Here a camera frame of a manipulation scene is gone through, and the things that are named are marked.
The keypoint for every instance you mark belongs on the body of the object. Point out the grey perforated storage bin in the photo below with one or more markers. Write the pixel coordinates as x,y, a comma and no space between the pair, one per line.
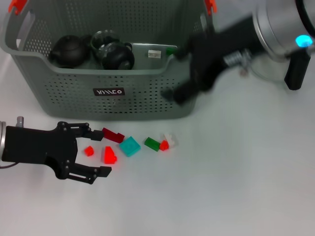
123,103

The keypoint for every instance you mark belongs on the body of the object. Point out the dark green block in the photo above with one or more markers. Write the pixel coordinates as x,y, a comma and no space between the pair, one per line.
152,143

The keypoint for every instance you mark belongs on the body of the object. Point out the dark red long block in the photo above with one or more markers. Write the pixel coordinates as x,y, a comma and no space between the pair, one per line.
113,135

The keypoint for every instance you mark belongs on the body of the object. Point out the small red block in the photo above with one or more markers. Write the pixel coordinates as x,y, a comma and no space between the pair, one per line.
89,150
164,145

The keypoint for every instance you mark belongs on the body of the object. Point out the white ridged block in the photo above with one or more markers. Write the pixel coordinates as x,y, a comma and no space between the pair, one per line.
154,54

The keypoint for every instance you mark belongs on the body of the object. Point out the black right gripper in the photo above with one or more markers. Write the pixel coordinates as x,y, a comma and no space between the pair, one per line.
214,54

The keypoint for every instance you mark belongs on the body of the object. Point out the black clay teapot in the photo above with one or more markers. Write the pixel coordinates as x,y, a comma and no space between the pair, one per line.
70,49

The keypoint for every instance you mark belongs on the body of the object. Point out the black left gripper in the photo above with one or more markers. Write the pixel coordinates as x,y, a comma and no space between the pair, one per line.
39,147

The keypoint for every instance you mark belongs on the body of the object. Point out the translucent white block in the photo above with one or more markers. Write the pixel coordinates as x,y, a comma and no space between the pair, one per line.
172,138

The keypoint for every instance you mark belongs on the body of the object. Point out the bright green block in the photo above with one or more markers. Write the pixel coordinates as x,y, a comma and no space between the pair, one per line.
170,51

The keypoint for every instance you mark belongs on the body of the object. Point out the red slope block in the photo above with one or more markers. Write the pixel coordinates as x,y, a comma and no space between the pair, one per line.
109,155

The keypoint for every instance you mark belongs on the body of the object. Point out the teal square block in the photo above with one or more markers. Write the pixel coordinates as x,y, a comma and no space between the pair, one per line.
130,146

